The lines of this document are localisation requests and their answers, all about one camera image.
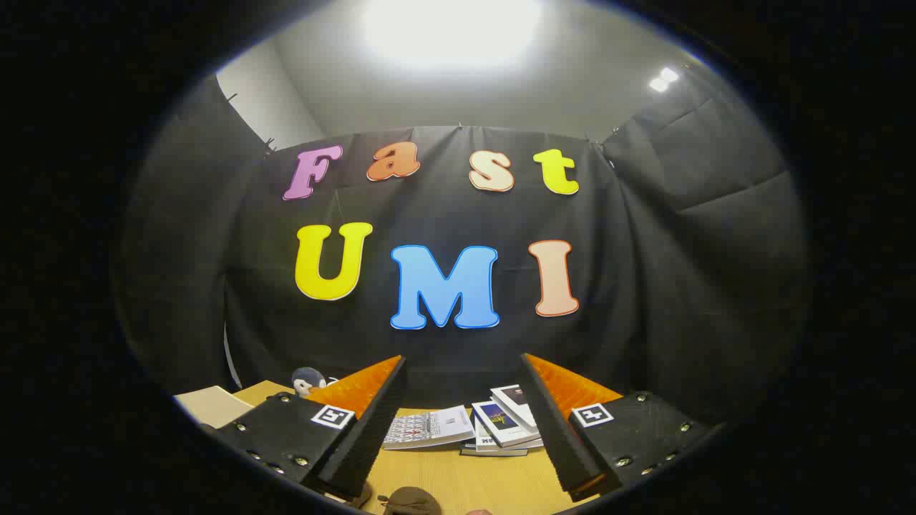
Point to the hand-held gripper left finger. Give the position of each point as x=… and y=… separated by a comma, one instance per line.
x=376, y=429

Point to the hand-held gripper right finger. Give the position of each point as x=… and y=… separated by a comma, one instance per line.
x=554, y=429

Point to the beige fabric storage box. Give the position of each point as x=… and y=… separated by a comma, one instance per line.
x=211, y=406

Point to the white book dark picture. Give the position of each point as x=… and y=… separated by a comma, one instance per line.
x=517, y=400

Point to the patterned cover book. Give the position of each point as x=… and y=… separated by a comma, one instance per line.
x=429, y=428

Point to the white book blue picture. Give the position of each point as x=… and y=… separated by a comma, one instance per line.
x=501, y=423

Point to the dark grey book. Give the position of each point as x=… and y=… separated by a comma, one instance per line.
x=494, y=453

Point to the thin white book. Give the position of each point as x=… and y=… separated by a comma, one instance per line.
x=483, y=442

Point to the grey white penguin plush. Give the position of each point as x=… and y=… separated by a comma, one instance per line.
x=308, y=379

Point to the small ceiling light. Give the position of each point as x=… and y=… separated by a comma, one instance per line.
x=663, y=79

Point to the large ceiling light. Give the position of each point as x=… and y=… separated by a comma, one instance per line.
x=451, y=28

